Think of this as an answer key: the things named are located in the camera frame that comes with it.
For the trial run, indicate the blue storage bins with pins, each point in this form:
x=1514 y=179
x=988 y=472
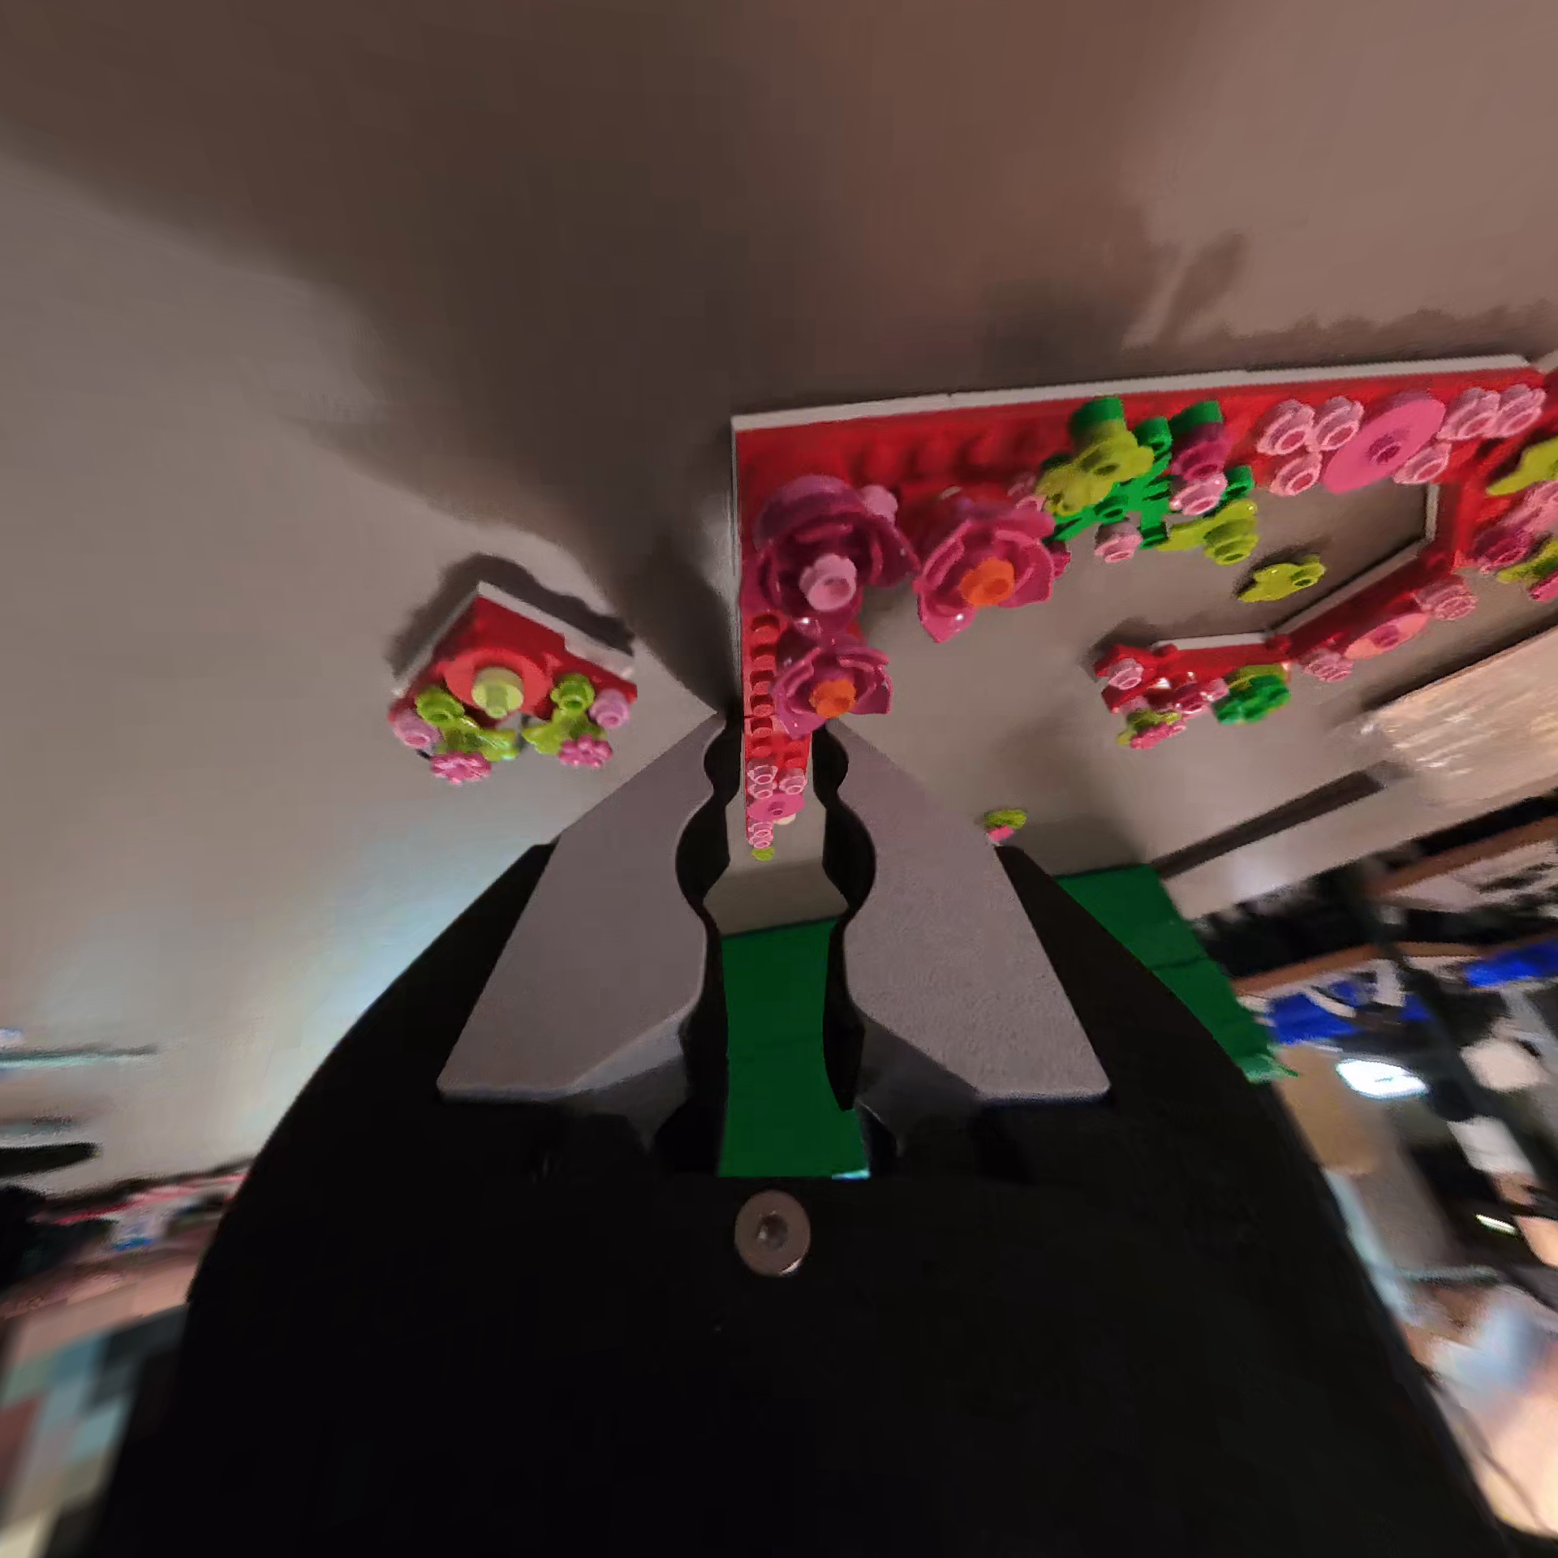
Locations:
x=1316 y=1017

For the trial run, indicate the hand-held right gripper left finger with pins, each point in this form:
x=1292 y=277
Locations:
x=585 y=974

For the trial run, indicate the small red lego flower block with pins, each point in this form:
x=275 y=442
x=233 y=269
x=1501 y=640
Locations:
x=511 y=681

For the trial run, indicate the lime lego leaf piece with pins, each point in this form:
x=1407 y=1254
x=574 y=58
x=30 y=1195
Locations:
x=1281 y=579

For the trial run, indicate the large red lego flower frame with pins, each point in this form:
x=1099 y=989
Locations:
x=975 y=444

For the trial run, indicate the long red lego flower strip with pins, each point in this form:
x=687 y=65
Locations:
x=765 y=731

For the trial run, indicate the stacked green plastic bins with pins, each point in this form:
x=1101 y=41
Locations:
x=780 y=1047

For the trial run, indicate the magenta lego rose orange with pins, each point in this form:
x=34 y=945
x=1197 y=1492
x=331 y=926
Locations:
x=834 y=689

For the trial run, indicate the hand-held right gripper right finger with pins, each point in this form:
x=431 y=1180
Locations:
x=962 y=974

